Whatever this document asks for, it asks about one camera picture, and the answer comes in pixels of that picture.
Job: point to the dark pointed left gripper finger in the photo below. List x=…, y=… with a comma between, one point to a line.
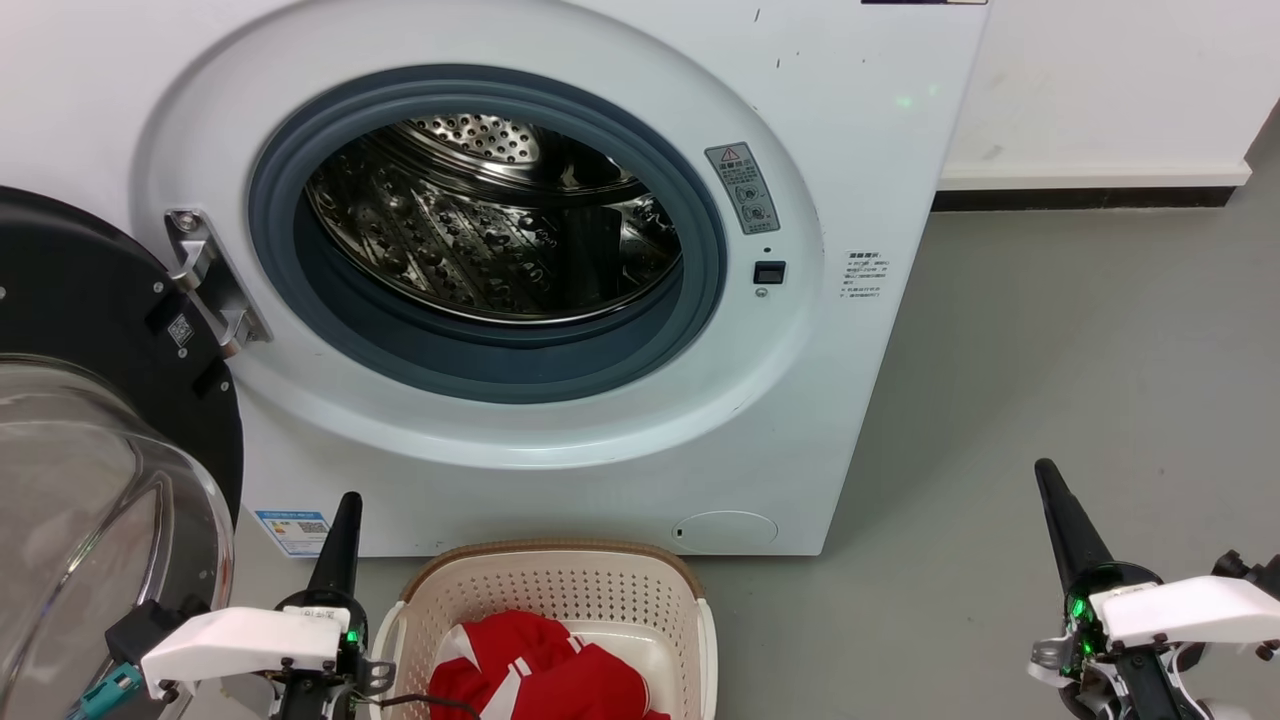
x=342, y=550

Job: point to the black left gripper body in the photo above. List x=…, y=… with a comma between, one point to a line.
x=315, y=695

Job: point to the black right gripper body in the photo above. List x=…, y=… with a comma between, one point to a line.
x=1130, y=685

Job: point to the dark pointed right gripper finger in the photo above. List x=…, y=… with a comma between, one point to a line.
x=1072, y=530

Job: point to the red garment with white stripes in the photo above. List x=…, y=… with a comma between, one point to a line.
x=560, y=680

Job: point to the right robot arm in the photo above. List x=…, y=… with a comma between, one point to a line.
x=1250, y=575

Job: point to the cream perforated laundry basket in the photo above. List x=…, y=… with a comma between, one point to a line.
x=560, y=590

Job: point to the stainless steel washing machine drum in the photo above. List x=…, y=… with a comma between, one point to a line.
x=480, y=230

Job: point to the washing machine glass door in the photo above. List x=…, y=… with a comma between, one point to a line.
x=80, y=280

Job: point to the blue white energy label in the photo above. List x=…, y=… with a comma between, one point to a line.
x=292, y=532

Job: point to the white front-load washing machine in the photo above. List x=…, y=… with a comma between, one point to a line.
x=820, y=400

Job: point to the metal door hinge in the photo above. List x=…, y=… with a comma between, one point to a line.
x=207, y=280

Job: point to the grey rubber door gasket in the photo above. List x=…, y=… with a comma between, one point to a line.
x=275, y=240

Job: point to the small printed text label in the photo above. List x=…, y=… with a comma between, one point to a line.
x=865, y=275

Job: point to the round white filter cover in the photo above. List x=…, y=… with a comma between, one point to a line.
x=725, y=531

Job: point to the white and black baseboard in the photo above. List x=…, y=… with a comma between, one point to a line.
x=1090, y=176

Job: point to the black door lock socket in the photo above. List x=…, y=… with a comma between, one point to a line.
x=770, y=273

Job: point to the grey warning sticker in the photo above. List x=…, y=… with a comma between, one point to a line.
x=742, y=188

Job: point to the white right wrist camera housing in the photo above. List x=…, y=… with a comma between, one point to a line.
x=1190, y=608

